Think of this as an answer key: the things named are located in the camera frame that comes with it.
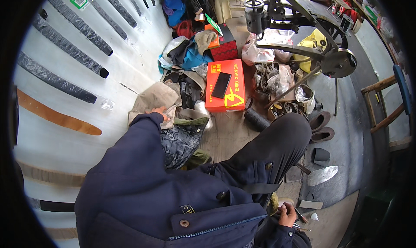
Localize orange shoe box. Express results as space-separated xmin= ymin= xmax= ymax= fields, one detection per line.
xmin=205 ymin=59 xmax=246 ymax=113

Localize cluttered shelf with goods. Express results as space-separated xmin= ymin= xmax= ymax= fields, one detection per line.
xmin=325 ymin=0 xmax=401 ymax=64

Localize person's right hand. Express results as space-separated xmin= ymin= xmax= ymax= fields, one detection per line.
xmin=276 ymin=202 xmax=298 ymax=228

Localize black smartphone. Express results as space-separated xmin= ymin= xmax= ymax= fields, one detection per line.
xmin=211 ymin=72 xmax=232 ymax=100

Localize person's left hand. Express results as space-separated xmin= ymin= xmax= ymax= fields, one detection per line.
xmin=145 ymin=106 xmax=171 ymax=122

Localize white plastic bag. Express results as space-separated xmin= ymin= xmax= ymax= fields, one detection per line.
xmin=194 ymin=100 xmax=214 ymax=132

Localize beige cloth bag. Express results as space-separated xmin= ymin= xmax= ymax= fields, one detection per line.
xmin=128 ymin=82 xmax=183 ymax=130

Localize pile of black straps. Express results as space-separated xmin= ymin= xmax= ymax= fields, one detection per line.
xmin=180 ymin=72 xmax=206 ymax=110

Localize green white sticker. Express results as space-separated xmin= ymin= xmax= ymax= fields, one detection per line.
xmin=69 ymin=0 xmax=91 ymax=12

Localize heap of clothes and bags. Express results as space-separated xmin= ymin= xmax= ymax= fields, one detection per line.
xmin=158 ymin=29 xmax=219 ymax=73

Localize dark patterned fabric bag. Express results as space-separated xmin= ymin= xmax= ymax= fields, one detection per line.
xmin=160 ymin=117 xmax=210 ymax=170

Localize white plastic bags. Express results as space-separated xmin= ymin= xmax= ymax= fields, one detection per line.
xmin=241 ymin=28 xmax=295 ymax=67

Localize row of black wrapped belts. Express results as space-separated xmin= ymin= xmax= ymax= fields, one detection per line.
xmin=17 ymin=0 xmax=164 ymax=104

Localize pot lined with plastic bag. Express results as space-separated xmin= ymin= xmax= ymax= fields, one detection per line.
xmin=294 ymin=83 xmax=316 ymax=114

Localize black shoe patching machine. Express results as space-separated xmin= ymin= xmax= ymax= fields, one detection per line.
xmin=243 ymin=0 xmax=358 ymax=79

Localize tins of nails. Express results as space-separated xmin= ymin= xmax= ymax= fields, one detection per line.
xmin=267 ymin=101 xmax=309 ymax=122

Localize tan leather belt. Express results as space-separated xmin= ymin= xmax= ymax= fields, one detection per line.
xmin=17 ymin=160 xmax=86 ymax=188

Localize carton of shoe repair parts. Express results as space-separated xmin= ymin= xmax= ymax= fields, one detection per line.
xmin=253 ymin=62 xmax=295 ymax=103

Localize black rubber heel piece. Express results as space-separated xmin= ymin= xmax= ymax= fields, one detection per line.
xmin=312 ymin=147 xmax=331 ymax=167

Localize person's legs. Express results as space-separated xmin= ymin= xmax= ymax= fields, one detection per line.
xmin=208 ymin=113 xmax=312 ymax=204

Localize plain black belt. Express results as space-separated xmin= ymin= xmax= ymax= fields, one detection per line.
xmin=39 ymin=199 xmax=76 ymax=213

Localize grey sharpening stone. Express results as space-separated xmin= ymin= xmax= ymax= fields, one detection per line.
xmin=299 ymin=199 xmax=324 ymax=210

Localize olive green cloth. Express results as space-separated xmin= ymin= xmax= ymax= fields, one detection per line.
xmin=185 ymin=149 xmax=214 ymax=171

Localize black thread spool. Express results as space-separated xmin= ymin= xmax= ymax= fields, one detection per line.
xmin=244 ymin=107 xmax=271 ymax=132

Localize wooden handled awl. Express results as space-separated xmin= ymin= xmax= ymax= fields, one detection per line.
xmin=294 ymin=207 xmax=309 ymax=224

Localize beige plastic stool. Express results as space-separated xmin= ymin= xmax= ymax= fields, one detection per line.
xmin=213 ymin=0 xmax=251 ymax=24

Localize yellow plastic bag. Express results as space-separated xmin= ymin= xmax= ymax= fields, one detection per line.
xmin=293 ymin=28 xmax=327 ymax=74

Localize wooden chair with blue back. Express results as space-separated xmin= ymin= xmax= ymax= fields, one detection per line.
xmin=360 ymin=65 xmax=414 ymax=152

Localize person's body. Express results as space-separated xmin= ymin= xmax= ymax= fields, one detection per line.
xmin=75 ymin=113 xmax=312 ymax=248

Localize red bag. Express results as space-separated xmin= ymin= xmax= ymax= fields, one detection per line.
xmin=177 ymin=19 xmax=196 ymax=39

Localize sole shaped metal plate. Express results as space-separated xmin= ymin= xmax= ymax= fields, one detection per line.
xmin=307 ymin=165 xmax=339 ymax=187

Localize red black patterned box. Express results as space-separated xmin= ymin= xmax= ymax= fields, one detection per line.
xmin=207 ymin=23 xmax=239 ymax=62

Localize brown leather belt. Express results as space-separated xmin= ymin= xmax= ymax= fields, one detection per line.
xmin=17 ymin=88 xmax=103 ymax=136

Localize blue fabric bag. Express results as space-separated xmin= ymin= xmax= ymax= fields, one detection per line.
xmin=161 ymin=0 xmax=188 ymax=28

